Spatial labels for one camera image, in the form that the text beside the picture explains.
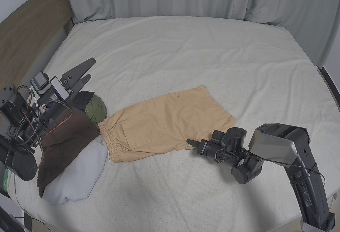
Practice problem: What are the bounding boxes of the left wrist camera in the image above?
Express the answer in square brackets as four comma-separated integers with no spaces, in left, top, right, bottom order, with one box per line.
[30,72,52,96]

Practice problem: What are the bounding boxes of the brown garment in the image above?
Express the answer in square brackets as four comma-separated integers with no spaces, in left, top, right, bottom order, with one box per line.
[37,105,101,198]

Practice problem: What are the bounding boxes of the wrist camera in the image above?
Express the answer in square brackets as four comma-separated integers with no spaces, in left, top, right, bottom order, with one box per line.
[30,72,52,96]
[212,130,227,143]

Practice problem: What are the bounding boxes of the green garment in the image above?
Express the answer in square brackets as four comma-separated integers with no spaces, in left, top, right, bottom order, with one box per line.
[85,94,108,130]

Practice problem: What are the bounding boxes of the bed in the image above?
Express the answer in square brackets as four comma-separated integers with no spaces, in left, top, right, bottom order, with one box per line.
[0,0,340,232]

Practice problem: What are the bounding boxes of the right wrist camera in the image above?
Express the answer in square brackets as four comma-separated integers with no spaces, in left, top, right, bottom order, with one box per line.
[212,130,227,143]

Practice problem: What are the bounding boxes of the black garment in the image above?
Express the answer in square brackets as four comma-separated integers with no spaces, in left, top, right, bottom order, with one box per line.
[73,90,95,113]

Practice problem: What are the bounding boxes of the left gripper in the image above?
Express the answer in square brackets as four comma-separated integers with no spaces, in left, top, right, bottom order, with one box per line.
[37,58,97,128]

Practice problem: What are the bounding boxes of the black cable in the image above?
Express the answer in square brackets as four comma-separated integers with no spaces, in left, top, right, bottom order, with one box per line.
[15,216,49,227]

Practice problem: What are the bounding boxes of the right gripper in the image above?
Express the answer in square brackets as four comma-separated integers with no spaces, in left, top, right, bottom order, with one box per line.
[196,139,227,165]

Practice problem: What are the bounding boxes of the tan shorts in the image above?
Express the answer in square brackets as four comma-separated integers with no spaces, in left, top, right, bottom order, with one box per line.
[98,84,237,164]

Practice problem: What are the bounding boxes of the white garment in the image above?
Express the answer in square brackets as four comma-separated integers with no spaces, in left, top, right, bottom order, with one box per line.
[45,135,110,205]

